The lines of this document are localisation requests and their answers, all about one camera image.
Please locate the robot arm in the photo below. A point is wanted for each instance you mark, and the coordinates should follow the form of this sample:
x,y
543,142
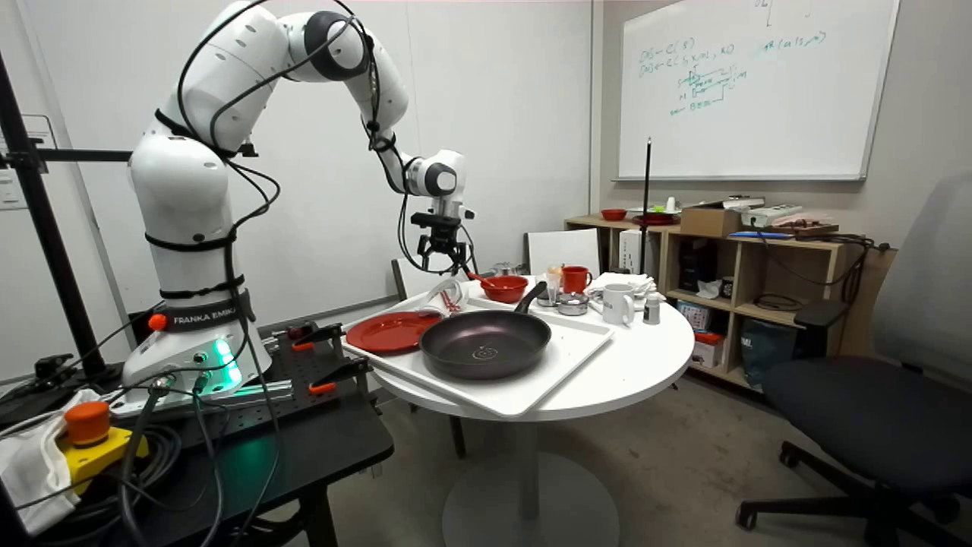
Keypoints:
x,y
182,197

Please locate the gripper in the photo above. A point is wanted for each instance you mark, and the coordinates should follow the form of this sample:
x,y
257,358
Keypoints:
x,y
442,235

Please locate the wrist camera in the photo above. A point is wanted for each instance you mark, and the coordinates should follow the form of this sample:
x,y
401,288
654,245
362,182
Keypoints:
x,y
435,219

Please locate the grey office chair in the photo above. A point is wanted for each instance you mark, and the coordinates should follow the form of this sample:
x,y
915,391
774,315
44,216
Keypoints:
x,y
873,410

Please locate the clear glass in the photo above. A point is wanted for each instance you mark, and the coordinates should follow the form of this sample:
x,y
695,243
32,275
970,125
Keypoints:
x,y
553,285

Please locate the small steel pot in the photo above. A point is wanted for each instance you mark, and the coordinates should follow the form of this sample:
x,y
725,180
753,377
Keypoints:
x,y
572,305

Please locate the blue bag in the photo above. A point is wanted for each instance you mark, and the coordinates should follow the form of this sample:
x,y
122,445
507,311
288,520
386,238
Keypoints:
x,y
767,349

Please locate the salt shaker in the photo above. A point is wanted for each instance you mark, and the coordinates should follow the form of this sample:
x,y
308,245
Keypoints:
x,y
651,310

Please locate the wooden shelf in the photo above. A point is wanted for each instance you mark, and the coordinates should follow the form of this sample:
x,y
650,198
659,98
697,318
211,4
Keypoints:
x,y
752,266

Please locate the red spoon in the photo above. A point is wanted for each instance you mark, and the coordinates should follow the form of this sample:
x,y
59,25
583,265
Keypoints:
x,y
478,279

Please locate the white panel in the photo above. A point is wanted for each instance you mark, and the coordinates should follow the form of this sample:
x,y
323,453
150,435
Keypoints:
x,y
562,251

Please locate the black pole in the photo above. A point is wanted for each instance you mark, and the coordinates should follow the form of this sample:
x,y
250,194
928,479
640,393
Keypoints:
x,y
647,205

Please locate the white mug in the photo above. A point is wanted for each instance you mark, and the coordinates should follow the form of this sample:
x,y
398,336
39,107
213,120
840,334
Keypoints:
x,y
616,305

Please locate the white power strip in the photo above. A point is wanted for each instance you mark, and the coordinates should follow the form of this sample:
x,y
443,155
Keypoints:
x,y
771,214

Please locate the white paper sign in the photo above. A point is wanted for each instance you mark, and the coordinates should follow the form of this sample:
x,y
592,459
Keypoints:
x,y
11,190

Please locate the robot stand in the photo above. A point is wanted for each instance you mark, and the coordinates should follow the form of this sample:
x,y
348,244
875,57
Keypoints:
x,y
326,448

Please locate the white folded cloth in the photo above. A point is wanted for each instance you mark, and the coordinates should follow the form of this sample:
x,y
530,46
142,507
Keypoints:
x,y
626,279

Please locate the black frying pan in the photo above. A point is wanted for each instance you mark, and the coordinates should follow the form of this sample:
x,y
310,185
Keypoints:
x,y
486,343

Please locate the black clamp with orange tip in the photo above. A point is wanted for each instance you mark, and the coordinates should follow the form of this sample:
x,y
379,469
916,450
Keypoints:
x,y
323,334
342,374

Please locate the yellow emergency stop button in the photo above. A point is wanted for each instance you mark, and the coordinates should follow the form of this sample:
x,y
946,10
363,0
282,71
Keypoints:
x,y
87,427

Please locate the whiteboard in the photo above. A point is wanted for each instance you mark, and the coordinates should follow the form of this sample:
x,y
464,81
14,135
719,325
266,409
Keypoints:
x,y
752,99

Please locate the white tray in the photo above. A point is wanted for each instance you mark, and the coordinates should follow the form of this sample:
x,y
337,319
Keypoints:
x,y
531,387

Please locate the red and white box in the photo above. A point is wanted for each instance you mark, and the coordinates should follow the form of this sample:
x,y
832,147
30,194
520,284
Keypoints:
x,y
708,349

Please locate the small red plate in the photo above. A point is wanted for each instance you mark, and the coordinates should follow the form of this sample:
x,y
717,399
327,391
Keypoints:
x,y
657,219

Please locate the white towel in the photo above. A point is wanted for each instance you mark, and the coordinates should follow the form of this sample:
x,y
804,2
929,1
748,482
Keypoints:
x,y
436,296

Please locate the small red bowl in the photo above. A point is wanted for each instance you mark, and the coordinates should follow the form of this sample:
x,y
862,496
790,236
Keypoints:
x,y
613,214

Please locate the red mug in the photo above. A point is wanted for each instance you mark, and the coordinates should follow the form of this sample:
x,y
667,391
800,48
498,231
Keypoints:
x,y
575,279

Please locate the cardboard box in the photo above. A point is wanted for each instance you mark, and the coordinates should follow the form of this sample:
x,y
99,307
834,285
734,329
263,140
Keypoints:
x,y
708,221

